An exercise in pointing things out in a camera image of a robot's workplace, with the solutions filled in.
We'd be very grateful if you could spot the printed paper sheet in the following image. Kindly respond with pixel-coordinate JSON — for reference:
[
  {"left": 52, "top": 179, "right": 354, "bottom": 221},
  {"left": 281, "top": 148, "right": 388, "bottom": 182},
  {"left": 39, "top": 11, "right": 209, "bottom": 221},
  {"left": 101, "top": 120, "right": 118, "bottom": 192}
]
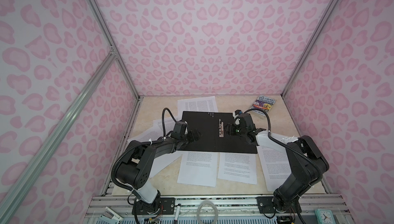
[
  {"left": 178, "top": 96, "right": 218, "bottom": 117},
  {"left": 257, "top": 131, "right": 291, "bottom": 192}
]

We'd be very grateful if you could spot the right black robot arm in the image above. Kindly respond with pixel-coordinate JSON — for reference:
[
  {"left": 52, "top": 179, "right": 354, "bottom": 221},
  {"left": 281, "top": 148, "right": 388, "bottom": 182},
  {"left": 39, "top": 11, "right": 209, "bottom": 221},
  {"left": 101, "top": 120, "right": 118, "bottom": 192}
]
[{"left": 224, "top": 110, "right": 329, "bottom": 213}]

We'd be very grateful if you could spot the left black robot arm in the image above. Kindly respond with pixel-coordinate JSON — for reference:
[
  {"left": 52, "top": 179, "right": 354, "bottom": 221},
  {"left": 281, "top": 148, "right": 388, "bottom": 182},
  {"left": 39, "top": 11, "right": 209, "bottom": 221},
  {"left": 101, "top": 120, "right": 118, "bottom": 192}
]
[{"left": 110, "top": 120, "right": 202, "bottom": 204}]

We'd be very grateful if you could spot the colourful paperback book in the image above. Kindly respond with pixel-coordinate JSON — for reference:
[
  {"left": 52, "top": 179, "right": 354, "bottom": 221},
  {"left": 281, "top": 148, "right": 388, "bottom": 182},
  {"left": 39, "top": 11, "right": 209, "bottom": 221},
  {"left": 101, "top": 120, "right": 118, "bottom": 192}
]
[{"left": 251, "top": 95, "right": 276, "bottom": 112}]

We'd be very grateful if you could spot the coiled clear tube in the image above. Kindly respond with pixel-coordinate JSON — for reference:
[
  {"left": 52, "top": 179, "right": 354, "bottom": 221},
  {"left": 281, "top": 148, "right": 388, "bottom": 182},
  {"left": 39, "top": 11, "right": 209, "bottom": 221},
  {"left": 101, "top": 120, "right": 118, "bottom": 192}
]
[{"left": 196, "top": 200, "right": 219, "bottom": 224}]

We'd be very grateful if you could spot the white marker pen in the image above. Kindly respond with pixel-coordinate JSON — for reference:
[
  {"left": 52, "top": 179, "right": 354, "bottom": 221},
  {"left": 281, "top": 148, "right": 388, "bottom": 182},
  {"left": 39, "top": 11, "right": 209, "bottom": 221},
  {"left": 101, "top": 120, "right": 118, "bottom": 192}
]
[{"left": 173, "top": 203, "right": 181, "bottom": 224}]

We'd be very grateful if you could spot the white box device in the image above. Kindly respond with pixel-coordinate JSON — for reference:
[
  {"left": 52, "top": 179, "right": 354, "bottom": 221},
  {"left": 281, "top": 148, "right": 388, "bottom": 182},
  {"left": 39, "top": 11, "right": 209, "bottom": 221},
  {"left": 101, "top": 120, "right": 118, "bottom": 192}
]
[{"left": 99, "top": 207, "right": 124, "bottom": 224}]

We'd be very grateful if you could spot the teal desk clock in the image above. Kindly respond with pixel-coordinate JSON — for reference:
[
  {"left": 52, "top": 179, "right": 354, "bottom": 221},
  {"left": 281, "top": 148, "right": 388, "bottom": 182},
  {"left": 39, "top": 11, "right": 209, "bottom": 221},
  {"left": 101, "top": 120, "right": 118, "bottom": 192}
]
[{"left": 315, "top": 209, "right": 336, "bottom": 224}]

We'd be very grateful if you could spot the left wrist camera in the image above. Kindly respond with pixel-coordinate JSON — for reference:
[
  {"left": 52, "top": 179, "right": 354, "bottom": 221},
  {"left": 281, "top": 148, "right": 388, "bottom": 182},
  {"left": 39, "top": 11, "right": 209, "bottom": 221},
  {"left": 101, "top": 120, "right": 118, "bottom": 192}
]
[{"left": 172, "top": 120, "right": 187, "bottom": 138}]

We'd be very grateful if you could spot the right black corrugated cable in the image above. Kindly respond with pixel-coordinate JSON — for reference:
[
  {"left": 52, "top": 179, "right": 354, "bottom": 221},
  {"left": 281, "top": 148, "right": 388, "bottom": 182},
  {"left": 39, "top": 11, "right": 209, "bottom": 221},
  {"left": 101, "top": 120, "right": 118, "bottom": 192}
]
[{"left": 241, "top": 108, "right": 324, "bottom": 185}]

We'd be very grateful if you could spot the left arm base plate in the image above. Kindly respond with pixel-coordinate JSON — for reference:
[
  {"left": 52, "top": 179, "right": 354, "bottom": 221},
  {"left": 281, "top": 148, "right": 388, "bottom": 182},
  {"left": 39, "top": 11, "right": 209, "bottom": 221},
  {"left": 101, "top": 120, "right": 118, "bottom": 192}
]
[{"left": 132, "top": 196, "right": 176, "bottom": 215}]

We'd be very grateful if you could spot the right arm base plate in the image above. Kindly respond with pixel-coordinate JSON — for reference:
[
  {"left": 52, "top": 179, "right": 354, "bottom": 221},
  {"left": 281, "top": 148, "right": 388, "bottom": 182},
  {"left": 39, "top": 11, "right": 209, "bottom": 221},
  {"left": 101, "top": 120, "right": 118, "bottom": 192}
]
[{"left": 256, "top": 196, "right": 302, "bottom": 216}]

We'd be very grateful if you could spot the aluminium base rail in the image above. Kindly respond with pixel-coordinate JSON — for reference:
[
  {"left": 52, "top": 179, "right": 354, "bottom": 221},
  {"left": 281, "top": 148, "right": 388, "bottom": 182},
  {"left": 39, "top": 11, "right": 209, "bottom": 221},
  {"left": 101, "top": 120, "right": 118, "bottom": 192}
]
[{"left": 83, "top": 194, "right": 355, "bottom": 224}]

